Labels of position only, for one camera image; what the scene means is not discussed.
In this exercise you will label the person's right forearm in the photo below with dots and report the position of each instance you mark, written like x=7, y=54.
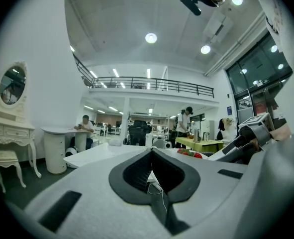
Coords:
x=281, y=133

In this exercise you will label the white plastic bottle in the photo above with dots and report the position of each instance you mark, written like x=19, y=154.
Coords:
x=148, y=140

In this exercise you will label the yellow-green cloth table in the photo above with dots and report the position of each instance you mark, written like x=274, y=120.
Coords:
x=201, y=144

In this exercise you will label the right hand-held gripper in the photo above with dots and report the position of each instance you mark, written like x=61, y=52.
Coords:
x=257, y=133

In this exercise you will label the person's right hand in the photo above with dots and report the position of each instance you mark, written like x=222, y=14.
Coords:
x=255, y=144

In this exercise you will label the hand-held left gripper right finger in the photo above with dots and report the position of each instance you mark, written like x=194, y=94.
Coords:
x=186, y=169

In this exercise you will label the white ornate dressing table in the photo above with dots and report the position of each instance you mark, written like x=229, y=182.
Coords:
x=10, y=131

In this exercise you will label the white round robot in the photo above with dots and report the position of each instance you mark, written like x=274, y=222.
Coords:
x=70, y=151

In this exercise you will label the cream plush toy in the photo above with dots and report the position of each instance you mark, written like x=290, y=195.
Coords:
x=228, y=123

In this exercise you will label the white ornate stool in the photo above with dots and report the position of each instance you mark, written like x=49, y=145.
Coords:
x=6, y=163

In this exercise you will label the white round-leg desk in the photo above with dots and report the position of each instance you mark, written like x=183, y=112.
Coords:
x=59, y=143

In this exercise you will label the black office chair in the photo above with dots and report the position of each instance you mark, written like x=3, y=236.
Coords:
x=139, y=132

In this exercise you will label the black balcony railing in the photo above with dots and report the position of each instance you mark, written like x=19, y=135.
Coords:
x=156, y=83

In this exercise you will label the blue wall sign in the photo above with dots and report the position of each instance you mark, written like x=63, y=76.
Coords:
x=229, y=110

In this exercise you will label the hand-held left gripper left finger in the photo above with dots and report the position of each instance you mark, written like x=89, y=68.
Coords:
x=94, y=183

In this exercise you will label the silver thermos jug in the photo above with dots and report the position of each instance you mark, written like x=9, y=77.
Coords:
x=196, y=134
x=205, y=136

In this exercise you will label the red toy fruit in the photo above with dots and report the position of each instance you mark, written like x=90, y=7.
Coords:
x=189, y=153

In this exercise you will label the oval dressing table mirror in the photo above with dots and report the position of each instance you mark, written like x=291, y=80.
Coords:
x=12, y=85

